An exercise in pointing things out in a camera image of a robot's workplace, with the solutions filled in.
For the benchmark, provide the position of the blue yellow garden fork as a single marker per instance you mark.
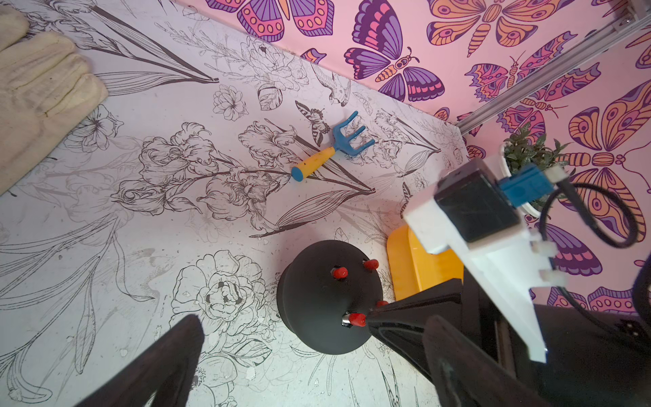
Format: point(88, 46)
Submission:
point(341, 143)

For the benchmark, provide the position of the aluminium cage frame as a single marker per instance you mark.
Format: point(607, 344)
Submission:
point(635, 17)

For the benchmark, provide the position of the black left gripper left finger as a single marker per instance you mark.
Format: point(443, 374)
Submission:
point(162, 374)

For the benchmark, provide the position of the black round screw base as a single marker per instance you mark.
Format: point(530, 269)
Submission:
point(311, 302)

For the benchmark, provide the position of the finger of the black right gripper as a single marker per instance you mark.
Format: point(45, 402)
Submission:
point(401, 324)

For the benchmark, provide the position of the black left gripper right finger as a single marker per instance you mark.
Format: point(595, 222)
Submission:
point(464, 375)

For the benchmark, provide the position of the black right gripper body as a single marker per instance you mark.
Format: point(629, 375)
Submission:
point(573, 355)

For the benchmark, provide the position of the cream fabric glove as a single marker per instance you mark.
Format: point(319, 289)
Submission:
point(47, 89)

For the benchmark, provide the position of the potted green plant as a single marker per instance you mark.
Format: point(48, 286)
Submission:
point(529, 163)

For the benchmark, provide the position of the yellow plastic tray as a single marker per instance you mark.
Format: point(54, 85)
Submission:
point(413, 270)

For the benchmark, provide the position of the silver protruding screw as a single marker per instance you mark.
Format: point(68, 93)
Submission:
point(345, 320)

